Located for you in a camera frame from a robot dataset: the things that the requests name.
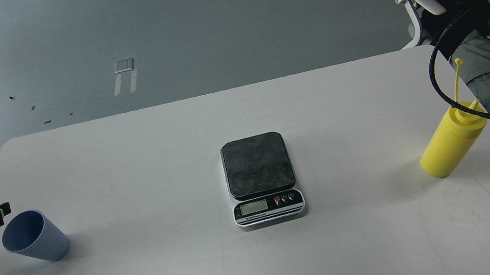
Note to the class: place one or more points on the seated person in grey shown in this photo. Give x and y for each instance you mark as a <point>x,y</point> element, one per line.
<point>474,51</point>

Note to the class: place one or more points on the grey floor plate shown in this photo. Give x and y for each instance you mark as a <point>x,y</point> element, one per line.
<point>124,65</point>

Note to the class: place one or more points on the blue ribbed plastic cup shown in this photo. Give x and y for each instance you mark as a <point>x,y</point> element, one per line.
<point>33,235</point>

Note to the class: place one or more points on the yellow squeeze bottle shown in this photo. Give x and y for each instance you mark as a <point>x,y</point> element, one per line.
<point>455,135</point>

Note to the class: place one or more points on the white office chair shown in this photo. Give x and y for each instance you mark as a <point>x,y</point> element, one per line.
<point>413,8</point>

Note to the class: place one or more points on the black digital kitchen scale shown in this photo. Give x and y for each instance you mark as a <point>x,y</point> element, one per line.
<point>261,181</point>

